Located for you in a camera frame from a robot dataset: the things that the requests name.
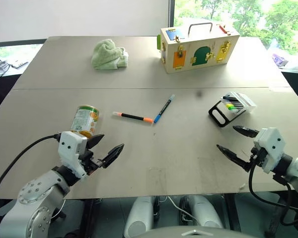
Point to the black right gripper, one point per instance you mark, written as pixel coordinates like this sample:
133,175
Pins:
260,156

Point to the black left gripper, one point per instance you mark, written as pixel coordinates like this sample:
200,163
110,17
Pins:
87,161

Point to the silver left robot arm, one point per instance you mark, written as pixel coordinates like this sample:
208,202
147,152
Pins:
34,191

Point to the orange capped black marker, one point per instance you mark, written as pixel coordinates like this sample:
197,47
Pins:
132,117

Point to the marker pen set case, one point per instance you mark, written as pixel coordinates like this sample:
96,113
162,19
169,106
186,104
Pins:
247,102

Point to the blue capped pen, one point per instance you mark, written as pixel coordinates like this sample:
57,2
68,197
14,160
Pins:
228,98

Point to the black pen with blue caps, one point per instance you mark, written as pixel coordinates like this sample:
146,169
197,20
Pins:
164,108

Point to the green and yellow tin can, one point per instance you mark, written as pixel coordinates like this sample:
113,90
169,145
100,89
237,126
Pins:
84,120

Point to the black table leg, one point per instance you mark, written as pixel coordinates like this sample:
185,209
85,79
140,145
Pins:
88,218
232,210

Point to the silver right robot leg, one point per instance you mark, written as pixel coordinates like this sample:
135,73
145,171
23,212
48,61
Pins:
203,210

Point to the light green folded towel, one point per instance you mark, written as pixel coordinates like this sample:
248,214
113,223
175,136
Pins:
106,55

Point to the purple packet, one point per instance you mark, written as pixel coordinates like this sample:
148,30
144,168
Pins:
279,60

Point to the grey robot torso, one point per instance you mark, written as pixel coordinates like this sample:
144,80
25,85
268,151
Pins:
188,233

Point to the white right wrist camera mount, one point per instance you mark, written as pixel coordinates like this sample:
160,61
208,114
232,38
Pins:
273,143

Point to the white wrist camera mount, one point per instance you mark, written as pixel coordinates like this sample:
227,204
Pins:
273,143
69,146

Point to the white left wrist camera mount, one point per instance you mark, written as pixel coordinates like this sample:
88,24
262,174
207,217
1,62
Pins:
69,146

